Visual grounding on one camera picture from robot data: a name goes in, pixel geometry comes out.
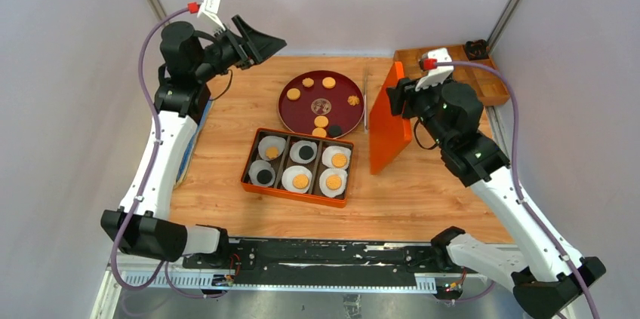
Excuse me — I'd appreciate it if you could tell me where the wooden compartment tray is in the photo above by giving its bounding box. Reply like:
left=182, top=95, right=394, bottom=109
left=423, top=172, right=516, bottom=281
left=393, top=46, right=509, bottom=106

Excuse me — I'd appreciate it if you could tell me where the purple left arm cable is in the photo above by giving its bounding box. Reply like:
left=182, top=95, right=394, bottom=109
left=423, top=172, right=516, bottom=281
left=109, top=2, right=201, bottom=300

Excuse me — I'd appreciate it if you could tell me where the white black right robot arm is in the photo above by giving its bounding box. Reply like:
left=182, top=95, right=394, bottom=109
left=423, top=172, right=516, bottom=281
left=382, top=48, right=606, bottom=318

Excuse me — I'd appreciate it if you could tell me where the metal tongs white handle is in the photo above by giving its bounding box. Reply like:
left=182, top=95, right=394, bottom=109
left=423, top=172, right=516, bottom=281
left=362, top=66, right=369, bottom=133

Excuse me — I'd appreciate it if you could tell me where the swirl butter cookie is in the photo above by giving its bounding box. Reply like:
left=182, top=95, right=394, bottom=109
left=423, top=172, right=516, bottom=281
left=302, top=78, right=315, bottom=88
left=264, top=146, right=280, bottom=160
left=347, top=95, right=361, bottom=106

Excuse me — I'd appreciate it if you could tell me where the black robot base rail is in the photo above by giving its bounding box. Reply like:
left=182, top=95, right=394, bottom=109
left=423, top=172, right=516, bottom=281
left=107, top=236, right=561, bottom=302

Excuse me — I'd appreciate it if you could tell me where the round yellow biscuit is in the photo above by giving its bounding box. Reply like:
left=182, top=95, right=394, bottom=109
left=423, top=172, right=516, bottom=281
left=331, top=153, right=349, bottom=168
left=292, top=174, right=309, bottom=191
left=314, top=115, right=329, bottom=128
left=322, top=77, right=336, bottom=89
left=286, top=88, right=301, bottom=101
left=312, top=127, right=328, bottom=137
left=325, top=174, right=343, bottom=191

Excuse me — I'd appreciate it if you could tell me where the orange compartment cookie box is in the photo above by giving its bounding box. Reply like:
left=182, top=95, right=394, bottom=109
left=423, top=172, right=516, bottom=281
left=240, top=128, right=355, bottom=208

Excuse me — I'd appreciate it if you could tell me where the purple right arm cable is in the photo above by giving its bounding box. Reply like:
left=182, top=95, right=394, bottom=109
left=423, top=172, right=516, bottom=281
left=422, top=59, right=601, bottom=319

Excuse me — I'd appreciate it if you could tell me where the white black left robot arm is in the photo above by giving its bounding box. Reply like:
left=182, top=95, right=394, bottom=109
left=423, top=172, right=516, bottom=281
left=100, top=0, right=286, bottom=268

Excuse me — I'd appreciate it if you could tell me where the dark patterned rolled item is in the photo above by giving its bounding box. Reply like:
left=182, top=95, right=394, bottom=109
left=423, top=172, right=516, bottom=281
left=463, top=39, right=489, bottom=61

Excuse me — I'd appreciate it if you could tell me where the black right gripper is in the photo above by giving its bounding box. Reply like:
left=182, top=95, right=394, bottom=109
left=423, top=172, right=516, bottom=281
left=386, top=72, right=453, bottom=149

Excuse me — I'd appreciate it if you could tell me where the orange box lid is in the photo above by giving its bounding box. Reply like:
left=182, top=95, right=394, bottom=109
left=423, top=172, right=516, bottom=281
left=368, top=61, right=412, bottom=175

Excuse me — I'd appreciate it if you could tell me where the black sandwich cookie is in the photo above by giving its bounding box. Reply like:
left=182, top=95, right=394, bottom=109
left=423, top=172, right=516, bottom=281
left=298, top=145, right=315, bottom=161
left=256, top=169, right=273, bottom=186
left=326, top=124, right=343, bottom=138

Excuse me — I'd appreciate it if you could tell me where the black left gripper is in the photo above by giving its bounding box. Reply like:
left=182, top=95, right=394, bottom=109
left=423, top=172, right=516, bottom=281
left=193, top=16, right=285, bottom=82

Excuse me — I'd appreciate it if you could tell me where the yellow blue folded towel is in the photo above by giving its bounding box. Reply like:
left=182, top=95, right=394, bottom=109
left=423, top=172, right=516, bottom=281
left=174, top=99, right=214, bottom=189

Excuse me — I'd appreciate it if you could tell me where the dark red round plate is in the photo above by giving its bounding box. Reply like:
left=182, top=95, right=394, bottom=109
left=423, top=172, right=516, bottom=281
left=277, top=70, right=363, bottom=137

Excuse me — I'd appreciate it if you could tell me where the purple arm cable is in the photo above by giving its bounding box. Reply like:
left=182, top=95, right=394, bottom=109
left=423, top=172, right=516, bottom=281
left=109, top=2, right=201, bottom=300
left=422, top=59, right=601, bottom=319

